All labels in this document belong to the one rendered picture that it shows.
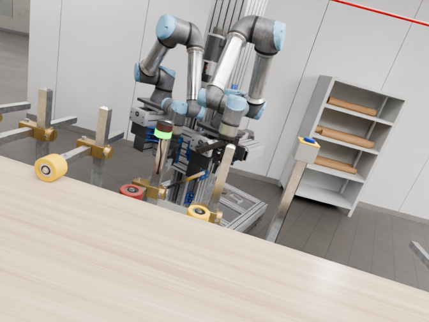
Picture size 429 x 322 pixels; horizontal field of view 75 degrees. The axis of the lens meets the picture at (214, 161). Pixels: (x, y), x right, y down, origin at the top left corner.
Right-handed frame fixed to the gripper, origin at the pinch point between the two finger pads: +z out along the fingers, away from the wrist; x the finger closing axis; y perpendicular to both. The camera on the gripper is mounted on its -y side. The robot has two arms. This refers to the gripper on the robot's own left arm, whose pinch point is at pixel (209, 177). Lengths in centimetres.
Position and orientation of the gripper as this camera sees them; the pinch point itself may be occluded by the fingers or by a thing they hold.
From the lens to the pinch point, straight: 118.1
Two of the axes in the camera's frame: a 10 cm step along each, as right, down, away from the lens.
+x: -1.9, -3.9, 9.0
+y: 9.5, 1.7, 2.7
